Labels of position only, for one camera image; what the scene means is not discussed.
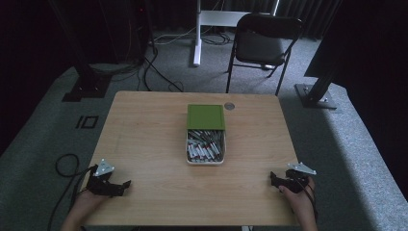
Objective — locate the white desk frame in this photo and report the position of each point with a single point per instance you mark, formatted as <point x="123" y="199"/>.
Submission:
<point x="202" y="19"/>

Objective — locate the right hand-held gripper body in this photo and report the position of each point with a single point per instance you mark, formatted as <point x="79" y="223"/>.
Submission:
<point x="296" y="179"/>

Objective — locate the person's left hand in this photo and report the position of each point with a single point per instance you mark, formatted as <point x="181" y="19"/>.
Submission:
<point x="87" y="202"/>

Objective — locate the black metal stand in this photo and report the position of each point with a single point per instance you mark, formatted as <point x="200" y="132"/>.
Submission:
<point x="85" y="77"/>

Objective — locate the green sliding box lid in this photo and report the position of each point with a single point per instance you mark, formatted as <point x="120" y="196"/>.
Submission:
<point x="205" y="116"/>

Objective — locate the dark equipment tower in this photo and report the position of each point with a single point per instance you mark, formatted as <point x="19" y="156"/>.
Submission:
<point x="131" y="32"/>

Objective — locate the black stand with base plate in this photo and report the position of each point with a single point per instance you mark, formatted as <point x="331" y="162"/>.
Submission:
<point x="317" y="93"/>

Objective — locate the grey round table grommet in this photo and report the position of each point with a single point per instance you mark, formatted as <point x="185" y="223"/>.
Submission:
<point x="229" y="106"/>

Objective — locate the pile of pens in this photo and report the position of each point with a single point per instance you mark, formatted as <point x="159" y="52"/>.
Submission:
<point x="205" y="146"/>

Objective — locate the person's right hand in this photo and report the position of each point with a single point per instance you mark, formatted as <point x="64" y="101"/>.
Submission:
<point x="300" y="202"/>

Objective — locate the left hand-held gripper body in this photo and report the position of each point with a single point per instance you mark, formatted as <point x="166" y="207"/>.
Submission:
<point x="100" y="185"/>

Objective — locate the black folding chair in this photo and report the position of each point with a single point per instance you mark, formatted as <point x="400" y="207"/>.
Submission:
<point x="261" y="45"/>

